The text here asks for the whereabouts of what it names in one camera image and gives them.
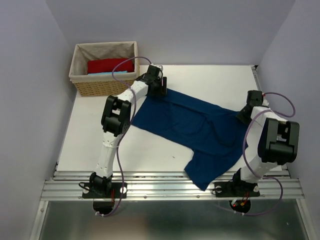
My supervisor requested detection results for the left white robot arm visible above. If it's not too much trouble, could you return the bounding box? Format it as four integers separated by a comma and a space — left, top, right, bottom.
88, 64, 167, 197

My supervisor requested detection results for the dark blue t shirt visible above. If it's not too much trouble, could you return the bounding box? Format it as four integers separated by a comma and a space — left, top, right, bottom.
132, 89, 248, 191

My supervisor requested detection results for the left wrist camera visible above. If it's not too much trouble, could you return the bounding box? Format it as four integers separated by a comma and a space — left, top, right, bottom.
155, 65, 164, 72

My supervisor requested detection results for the rolled red t shirt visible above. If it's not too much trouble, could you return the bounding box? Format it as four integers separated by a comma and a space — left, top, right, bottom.
87, 58, 135, 74

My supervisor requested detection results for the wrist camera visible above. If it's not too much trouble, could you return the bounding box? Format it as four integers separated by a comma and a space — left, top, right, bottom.
155, 65, 164, 72
261, 93, 270, 108

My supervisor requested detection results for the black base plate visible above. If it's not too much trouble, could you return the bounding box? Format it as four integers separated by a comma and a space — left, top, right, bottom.
78, 182, 127, 199
211, 180, 260, 198

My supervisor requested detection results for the aluminium rail frame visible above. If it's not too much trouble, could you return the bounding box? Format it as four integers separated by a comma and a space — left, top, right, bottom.
39, 65, 306, 201

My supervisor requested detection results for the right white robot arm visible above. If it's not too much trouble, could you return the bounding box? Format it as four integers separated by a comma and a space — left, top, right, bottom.
230, 90, 300, 195

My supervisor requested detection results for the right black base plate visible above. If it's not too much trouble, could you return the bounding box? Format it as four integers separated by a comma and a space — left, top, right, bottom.
211, 180, 260, 198

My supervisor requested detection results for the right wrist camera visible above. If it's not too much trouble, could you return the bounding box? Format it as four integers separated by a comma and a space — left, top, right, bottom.
261, 93, 270, 108

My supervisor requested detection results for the wicker basket with liner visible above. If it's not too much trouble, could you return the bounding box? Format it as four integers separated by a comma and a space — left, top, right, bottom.
69, 41, 140, 97

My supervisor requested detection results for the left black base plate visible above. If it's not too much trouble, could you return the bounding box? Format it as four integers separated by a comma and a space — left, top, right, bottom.
78, 182, 127, 199

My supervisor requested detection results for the rolled light blue t shirt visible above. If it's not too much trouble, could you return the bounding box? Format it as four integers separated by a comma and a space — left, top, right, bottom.
87, 71, 128, 76

